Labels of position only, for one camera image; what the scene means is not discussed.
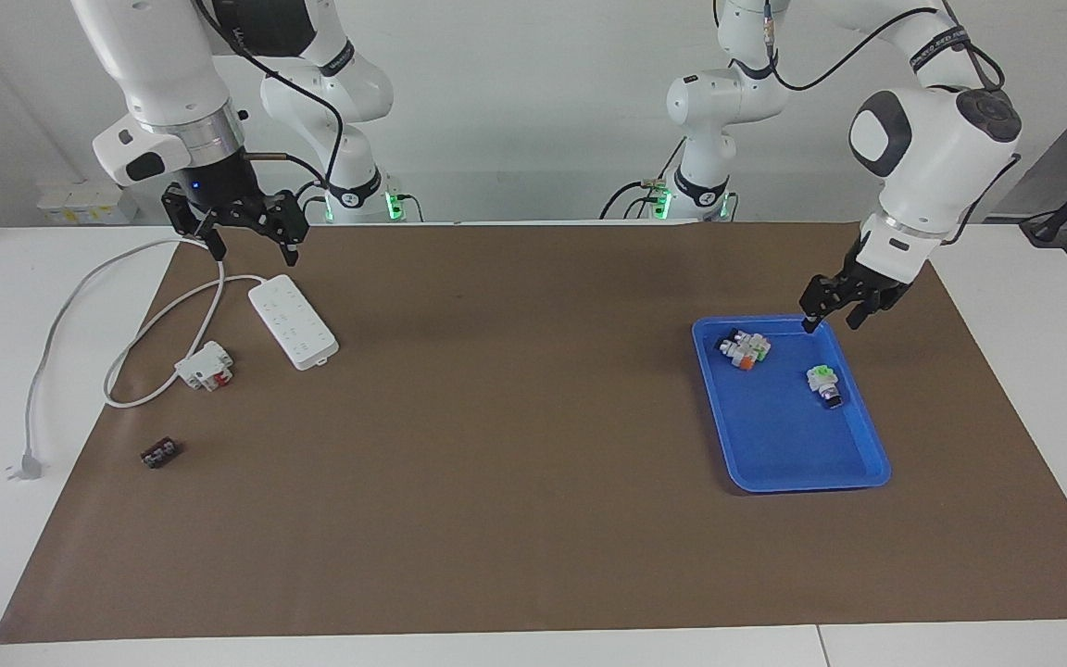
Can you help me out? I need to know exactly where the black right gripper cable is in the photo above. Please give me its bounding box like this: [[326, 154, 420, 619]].
[[195, 0, 350, 186]]

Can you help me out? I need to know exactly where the selector switch with green back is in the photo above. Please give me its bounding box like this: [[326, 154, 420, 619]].
[[806, 364, 845, 410]]

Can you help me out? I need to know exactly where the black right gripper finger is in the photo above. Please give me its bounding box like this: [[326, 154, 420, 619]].
[[160, 182, 228, 263], [259, 189, 310, 269]]

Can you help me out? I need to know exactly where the white red circuit breaker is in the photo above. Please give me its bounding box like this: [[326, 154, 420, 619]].
[[174, 340, 236, 394]]

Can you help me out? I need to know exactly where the brown paper table mat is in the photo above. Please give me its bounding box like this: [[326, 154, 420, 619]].
[[0, 222, 1067, 645]]

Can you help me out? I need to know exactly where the white cardboard box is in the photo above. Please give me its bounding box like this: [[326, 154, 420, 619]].
[[37, 179, 142, 226]]

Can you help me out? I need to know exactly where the blue plastic tray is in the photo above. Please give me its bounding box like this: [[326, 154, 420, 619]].
[[691, 314, 893, 494]]

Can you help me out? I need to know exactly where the green push button switch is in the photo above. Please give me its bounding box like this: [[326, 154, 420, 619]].
[[727, 328, 774, 359]]

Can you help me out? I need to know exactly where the small black terminal block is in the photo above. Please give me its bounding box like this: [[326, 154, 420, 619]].
[[140, 436, 183, 472]]

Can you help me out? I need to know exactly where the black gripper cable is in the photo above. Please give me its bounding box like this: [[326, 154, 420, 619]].
[[759, 0, 1026, 247], [195, 0, 350, 186]]

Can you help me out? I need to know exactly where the white power strip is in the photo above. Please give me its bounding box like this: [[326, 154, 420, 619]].
[[248, 273, 341, 371]]

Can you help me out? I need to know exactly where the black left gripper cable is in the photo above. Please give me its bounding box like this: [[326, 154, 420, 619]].
[[759, 0, 1026, 247]]

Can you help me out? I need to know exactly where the white power strip cable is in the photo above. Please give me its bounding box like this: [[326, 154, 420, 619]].
[[103, 273, 261, 409]]

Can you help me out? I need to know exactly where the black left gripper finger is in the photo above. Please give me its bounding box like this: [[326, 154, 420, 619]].
[[798, 269, 851, 334], [847, 282, 910, 332]]

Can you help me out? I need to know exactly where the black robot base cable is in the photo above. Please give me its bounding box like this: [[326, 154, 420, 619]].
[[599, 175, 675, 221], [296, 179, 426, 225]]

